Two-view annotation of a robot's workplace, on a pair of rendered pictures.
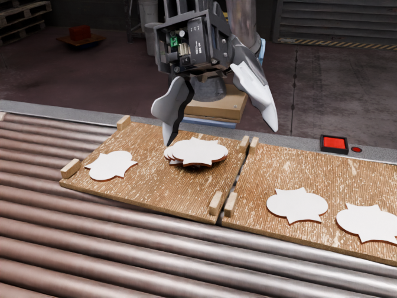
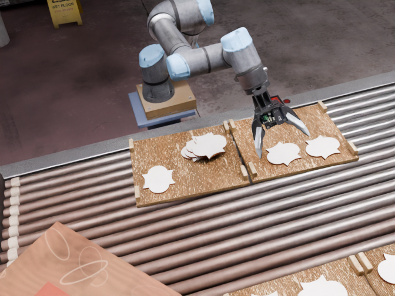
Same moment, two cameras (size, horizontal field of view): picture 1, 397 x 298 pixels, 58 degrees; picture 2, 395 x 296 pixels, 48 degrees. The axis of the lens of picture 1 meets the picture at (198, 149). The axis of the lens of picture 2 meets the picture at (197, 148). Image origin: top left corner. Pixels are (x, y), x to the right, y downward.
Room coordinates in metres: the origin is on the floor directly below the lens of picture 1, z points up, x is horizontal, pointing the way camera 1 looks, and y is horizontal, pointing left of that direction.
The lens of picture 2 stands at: (-0.32, 0.61, 2.11)
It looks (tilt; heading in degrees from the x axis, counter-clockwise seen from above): 42 degrees down; 333
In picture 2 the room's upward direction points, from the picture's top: 6 degrees counter-clockwise
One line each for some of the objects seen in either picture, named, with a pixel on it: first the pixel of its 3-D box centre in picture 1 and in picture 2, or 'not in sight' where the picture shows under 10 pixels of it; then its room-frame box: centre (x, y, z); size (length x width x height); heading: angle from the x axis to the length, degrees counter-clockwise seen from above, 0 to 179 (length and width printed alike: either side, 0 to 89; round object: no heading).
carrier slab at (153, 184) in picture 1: (162, 162); (185, 162); (0.80, 0.10, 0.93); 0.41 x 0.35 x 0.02; 70
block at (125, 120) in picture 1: (123, 122); (131, 145); (1.00, 0.24, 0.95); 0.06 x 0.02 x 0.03; 160
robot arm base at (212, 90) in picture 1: (207, 81); (157, 84); (1.29, -0.03, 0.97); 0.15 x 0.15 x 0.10
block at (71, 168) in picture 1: (71, 168); (137, 194); (0.74, 0.33, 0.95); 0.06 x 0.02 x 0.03; 160
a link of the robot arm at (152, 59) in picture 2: not in sight; (154, 62); (1.29, -0.04, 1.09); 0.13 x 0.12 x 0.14; 77
